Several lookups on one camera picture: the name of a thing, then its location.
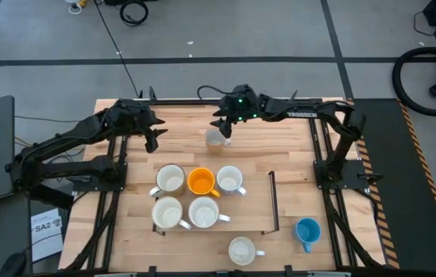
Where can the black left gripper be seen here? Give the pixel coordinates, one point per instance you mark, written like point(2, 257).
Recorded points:
point(140, 119)

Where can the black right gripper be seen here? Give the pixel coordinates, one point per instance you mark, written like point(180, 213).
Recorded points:
point(244, 104)

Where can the white patterned mug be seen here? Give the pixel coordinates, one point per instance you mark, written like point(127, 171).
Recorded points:
point(229, 180)

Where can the yellow patterned mug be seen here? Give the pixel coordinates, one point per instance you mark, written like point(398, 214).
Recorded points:
point(167, 213)

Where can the blue mug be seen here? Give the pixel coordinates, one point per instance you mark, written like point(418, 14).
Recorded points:
point(307, 231)

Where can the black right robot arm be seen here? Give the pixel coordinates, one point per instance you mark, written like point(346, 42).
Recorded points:
point(306, 113)

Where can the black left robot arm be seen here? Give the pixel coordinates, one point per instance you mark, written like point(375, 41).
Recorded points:
point(67, 134)

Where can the wooden shelf with black legs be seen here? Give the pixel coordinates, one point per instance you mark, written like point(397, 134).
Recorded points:
point(248, 207)

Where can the teal mug white interior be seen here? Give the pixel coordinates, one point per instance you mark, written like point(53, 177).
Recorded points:
point(241, 251)

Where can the white printed paper sheet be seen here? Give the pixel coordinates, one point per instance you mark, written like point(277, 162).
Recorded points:
point(46, 238)

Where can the dark grey desk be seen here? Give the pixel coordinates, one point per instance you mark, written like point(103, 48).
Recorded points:
point(6, 238)

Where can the black computer mouse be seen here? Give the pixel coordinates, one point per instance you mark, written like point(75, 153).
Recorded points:
point(12, 265)

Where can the black mat with hazard stripes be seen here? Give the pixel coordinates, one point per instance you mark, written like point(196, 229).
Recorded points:
point(402, 215)

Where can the black table frame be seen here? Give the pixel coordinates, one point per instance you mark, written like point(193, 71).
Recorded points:
point(187, 102)

